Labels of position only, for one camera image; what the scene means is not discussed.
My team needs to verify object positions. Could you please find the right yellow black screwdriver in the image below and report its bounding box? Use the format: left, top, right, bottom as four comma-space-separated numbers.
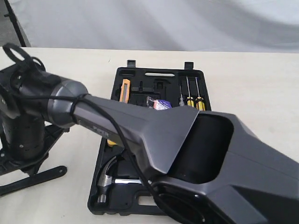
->
195, 77, 206, 111

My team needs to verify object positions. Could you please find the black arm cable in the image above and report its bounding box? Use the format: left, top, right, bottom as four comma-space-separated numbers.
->
2, 43, 187, 224

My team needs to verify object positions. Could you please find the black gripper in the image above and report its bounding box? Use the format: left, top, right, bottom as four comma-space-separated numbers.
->
0, 115, 70, 175

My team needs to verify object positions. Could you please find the yellow tape measure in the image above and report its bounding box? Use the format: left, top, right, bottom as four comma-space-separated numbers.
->
107, 140, 117, 147

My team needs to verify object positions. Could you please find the claw hammer black grip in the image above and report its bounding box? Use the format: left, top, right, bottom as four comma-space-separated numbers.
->
97, 156, 143, 203

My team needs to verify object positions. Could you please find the black stand pole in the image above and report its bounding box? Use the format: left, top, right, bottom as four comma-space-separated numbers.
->
4, 0, 27, 47

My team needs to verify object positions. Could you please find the electrical tape roll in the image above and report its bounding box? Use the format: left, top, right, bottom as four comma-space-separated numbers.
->
146, 96, 172, 110

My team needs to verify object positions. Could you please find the black plastic tool case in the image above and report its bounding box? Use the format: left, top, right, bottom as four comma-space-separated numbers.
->
87, 60, 212, 216

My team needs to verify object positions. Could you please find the adjustable wrench black handle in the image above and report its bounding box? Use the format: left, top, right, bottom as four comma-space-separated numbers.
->
0, 166, 67, 196

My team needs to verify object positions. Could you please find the clear voltage tester screwdriver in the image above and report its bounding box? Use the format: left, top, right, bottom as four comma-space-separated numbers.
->
179, 85, 185, 106

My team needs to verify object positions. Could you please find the yellow black screwdriver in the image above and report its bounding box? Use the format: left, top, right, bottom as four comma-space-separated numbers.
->
195, 77, 206, 111
186, 77, 194, 107

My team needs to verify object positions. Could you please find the orange utility knife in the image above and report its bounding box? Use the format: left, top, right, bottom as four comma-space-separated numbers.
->
119, 79, 130, 103

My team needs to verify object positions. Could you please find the left yellow black screwdriver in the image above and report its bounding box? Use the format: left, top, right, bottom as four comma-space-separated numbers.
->
186, 77, 194, 107

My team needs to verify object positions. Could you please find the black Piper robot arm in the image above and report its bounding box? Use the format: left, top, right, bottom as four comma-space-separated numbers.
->
0, 65, 299, 224

